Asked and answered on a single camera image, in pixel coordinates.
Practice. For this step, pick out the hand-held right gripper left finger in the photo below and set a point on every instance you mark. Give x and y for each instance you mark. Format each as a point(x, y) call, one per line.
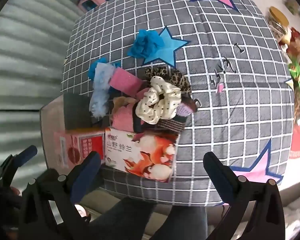
point(88, 176)

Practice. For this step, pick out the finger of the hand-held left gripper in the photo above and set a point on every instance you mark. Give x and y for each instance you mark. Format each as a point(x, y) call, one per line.
point(27, 154)

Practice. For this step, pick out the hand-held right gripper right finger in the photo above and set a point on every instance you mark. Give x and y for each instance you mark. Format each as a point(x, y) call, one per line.
point(223, 180)

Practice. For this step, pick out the white storage box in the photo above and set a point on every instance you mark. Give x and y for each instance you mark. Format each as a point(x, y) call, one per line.
point(50, 120)

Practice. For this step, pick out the brown striped headband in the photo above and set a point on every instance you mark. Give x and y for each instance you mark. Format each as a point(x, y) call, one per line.
point(172, 125)

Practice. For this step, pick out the cream dotted scrunchie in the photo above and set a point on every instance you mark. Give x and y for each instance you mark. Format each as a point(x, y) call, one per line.
point(152, 100)

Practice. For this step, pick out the pink sponge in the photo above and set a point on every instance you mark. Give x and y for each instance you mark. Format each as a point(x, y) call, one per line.
point(126, 81)

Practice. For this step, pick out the blue cloth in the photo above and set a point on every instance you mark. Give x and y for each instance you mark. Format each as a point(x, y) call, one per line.
point(96, 68)
point(145, 43)

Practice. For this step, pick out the leopard print scrunchie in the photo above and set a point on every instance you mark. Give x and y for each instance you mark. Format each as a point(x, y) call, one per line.
point(176, 78)

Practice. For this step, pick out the red patterned box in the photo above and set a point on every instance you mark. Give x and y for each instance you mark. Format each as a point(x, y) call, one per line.
point(70, 150)

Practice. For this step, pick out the grey checked star blanket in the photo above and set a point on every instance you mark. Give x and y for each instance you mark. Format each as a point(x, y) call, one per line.
point(215, 130)

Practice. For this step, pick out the person's left leg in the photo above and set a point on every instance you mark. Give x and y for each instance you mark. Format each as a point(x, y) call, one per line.
point(125, 215)

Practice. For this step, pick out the person's leg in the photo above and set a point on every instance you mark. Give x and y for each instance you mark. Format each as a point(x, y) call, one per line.
point(125, 215)
point(187, 220)

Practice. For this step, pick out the person's right leg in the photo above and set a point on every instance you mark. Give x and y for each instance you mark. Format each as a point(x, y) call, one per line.
point(187, 220)

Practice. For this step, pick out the fox print tissue pack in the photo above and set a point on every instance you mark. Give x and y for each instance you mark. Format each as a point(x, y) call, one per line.
point(145, 157)

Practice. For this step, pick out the purple fabric scrunchie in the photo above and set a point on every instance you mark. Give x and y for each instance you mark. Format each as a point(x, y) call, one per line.
point(183, 110)

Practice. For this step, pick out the pale green curtain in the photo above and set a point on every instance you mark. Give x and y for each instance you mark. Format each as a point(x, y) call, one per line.
point(20, 67)

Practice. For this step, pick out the pile of colourful packets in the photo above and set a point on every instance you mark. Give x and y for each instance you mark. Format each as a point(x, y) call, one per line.
point(298, 55)

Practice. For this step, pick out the jar with gold lid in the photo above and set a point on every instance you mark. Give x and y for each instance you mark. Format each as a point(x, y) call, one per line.
point(278, 16)

